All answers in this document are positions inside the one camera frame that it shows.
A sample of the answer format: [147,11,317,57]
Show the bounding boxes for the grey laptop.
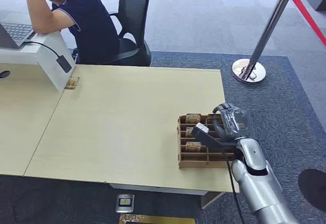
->
[0,22,35,50]

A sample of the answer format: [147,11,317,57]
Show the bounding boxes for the chrome stanchion post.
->
[232,0,301,85]

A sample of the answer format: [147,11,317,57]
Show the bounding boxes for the silver floor socket box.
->
[115,193,135,214]

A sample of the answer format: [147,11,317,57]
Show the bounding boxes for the wooden slotted card rack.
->
[177,114,235,169]

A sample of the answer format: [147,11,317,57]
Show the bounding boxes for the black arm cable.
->
[220,148,246,224]

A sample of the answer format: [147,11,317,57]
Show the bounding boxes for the person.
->
[24,0,120,65]

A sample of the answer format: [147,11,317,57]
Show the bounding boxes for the black mesh office chair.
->
[109,0,152,67]

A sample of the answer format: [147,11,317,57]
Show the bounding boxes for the black round floor disc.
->
[298,168,326,213]

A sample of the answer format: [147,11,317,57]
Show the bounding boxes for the black power adapter with cable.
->
[23,40,72,74]

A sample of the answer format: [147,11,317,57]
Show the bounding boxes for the gold floor plate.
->
[118,214,196,224]

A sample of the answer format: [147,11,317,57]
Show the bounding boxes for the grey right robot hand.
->
[212,102,251,140]

